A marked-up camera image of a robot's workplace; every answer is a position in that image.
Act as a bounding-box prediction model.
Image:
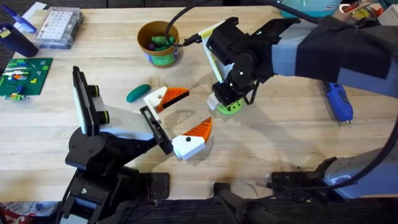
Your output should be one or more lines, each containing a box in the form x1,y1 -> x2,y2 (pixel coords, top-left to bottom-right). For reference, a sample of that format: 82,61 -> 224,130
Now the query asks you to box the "green toy vegetable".
126,83 -> 152,103

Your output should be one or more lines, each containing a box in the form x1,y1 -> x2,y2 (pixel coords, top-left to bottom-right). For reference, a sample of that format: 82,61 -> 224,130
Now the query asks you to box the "blue electric screwdriver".
323,81 -> 354,128

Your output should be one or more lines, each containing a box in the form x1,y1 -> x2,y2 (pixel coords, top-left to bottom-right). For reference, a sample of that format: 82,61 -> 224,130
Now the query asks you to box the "black pole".
213,182 -> 280,224

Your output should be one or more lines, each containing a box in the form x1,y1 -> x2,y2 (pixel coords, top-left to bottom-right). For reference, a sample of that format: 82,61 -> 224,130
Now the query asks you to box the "right wrist upright plate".
198,20 -> 234,84

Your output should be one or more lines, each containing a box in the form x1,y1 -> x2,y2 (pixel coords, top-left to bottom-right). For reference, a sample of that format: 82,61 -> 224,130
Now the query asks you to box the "blue plastic tool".
0,3 -> 38,34

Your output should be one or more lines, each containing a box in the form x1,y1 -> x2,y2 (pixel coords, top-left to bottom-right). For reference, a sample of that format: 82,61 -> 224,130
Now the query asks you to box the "colourful printed bag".
0,201 -> 60,224

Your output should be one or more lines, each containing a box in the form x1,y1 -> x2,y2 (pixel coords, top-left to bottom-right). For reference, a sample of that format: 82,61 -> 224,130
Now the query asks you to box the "green disc with holes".
216,98 -> 244,116

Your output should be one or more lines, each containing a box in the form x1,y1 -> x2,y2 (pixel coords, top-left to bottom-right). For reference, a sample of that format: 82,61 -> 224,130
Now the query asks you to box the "wrist upright plate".
72,65 -> 96,137
198,20 -> 234,84

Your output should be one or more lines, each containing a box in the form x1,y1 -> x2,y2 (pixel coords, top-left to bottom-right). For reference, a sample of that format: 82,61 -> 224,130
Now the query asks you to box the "dark blue cylinder case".
0,23 -> 40,58

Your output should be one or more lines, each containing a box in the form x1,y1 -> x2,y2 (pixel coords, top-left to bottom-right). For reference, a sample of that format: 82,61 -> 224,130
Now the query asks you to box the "heap of tools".
338,0 -> 386,21

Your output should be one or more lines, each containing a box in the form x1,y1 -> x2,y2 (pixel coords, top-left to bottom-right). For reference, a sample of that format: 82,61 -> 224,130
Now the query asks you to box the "white box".
377,4 -> 398,26

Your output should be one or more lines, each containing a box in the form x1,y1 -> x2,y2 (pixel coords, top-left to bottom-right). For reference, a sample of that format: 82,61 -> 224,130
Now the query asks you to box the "left wrist upright plate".
72,65 -> 96,137

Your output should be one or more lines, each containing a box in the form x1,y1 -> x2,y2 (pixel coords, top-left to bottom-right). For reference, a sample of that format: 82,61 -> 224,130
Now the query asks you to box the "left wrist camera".
88,84 -> 110,125

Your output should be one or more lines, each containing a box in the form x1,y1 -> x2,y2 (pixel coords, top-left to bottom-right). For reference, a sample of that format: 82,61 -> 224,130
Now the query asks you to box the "green board with toy blocks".
0,57 -> 53,102

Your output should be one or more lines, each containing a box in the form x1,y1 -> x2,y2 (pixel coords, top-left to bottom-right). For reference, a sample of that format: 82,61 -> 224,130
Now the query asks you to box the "clear plastic parts box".
33,6 -> 84,50

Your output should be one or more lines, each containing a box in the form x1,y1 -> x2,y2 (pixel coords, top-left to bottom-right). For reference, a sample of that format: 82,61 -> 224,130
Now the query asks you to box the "black cable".
266,115 -> 398,195
164,0 -> 218,48
273,0 -> 327,25

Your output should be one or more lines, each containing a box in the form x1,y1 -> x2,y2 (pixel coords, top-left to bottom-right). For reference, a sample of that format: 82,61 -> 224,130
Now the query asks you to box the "teal bag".
279,0 -> 343,19

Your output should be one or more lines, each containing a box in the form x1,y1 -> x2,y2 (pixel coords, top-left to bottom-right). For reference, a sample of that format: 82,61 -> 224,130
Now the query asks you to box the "brown tub with toys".
136,20 -> 181,68

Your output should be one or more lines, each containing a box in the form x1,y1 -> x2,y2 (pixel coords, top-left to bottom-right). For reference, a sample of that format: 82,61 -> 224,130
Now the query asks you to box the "white paper sheet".
21,1 -> 47,22

